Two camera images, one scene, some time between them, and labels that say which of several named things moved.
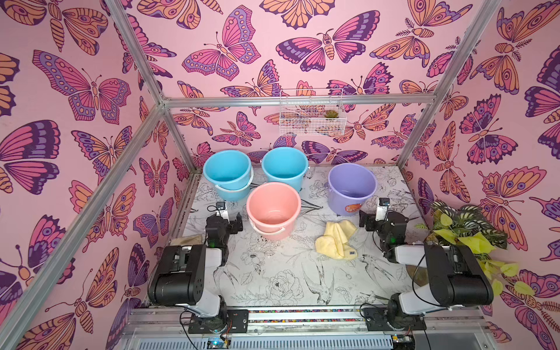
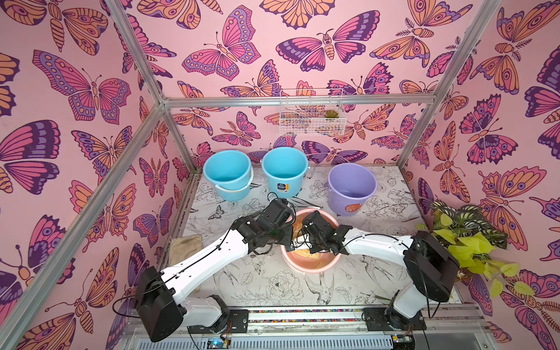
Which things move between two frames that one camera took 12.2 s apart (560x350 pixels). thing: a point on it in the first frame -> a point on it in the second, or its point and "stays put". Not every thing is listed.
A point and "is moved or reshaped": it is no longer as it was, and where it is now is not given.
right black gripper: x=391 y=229 -> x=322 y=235
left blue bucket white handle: x=232 y=173 stays put
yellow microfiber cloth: x=334 y=243 is moved or reshaped
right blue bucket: x=286 y=165 stays put
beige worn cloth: x=189 y=240 stays put
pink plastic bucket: x=273 y=209 -> x=327 y=262
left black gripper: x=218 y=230 -> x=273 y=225
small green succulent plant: x=331 y=114 stays put
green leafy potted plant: x=469 y=225 stays put
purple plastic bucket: x=348 y=185 stays put
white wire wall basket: x=301 y=112 stays put
